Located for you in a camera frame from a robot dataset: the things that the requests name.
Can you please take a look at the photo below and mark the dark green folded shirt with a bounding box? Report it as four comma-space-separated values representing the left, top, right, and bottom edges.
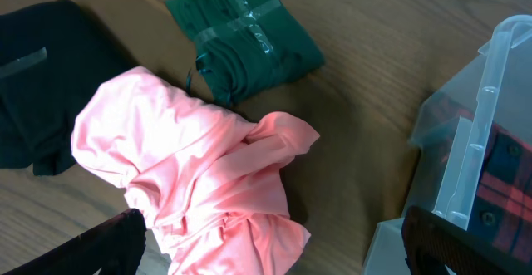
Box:
165, 0, 325, 106

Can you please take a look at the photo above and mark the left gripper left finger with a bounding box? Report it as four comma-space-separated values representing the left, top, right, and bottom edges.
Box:
5, 209, 147, 275

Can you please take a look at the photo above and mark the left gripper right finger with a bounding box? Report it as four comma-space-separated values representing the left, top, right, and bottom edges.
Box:
401, 206, 531, 275

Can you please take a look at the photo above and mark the red plaid flannel shirt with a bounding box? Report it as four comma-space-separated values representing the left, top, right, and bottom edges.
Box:
468, 123, 531, 265

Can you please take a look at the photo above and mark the clear plastic storage bin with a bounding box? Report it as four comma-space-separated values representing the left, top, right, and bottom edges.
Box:
361, 14, 532, 275

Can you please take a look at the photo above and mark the pink shirt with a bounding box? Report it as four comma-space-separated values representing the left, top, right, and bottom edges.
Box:
71, 66, 318, 274

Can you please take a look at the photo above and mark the black folded cloth left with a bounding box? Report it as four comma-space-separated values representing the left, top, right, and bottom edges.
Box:
1, 0, 135, 176

